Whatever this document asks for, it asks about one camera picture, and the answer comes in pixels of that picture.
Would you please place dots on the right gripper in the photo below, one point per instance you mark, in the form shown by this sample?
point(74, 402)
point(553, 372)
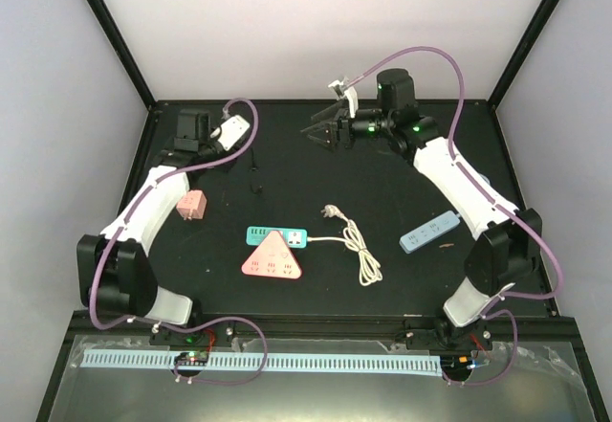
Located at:
point(341, 122)

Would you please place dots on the teal power strip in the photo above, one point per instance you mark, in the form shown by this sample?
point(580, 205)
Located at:
point(294, 237)

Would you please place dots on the pink triangular power strip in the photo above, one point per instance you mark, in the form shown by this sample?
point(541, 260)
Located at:
point(272, 258)

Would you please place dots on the light blue power strip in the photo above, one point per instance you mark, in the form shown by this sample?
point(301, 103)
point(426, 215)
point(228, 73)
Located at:
point(429, 231)

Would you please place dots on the pink square socket adapter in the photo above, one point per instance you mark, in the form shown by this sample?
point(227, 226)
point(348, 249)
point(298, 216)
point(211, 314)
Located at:
point(192, 206)

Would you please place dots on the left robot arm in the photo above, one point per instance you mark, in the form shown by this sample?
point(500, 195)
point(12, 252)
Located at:
point(116, 281)

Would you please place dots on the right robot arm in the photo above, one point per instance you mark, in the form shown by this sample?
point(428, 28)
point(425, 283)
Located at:
point(505, 248)

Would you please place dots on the left circuit board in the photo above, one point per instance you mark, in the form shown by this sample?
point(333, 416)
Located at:
point(191, 358)

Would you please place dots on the circuit board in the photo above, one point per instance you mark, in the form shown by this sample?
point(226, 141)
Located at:
point(191, 358)
point(463, 362)

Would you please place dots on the right circuit board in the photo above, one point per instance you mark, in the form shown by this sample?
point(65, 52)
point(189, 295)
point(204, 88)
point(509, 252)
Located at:
point(463, 362)

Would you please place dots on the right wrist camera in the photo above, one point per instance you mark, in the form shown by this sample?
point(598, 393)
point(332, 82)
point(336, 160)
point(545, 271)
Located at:
point(344, 91)

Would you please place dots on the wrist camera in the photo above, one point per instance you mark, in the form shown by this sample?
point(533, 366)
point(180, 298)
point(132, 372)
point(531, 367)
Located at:
point(344, 91)
point(229, 133)

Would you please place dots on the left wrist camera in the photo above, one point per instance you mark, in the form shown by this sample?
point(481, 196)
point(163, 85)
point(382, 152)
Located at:
point(229, 133)

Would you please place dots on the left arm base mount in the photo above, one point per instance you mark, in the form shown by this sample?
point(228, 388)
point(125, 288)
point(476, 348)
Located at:
point(206, 338)

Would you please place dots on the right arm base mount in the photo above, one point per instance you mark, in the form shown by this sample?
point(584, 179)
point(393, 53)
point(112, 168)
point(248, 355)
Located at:
point(439, 334)

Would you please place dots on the white slotted cable duct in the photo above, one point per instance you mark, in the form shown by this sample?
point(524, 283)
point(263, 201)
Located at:
point(272, 362)

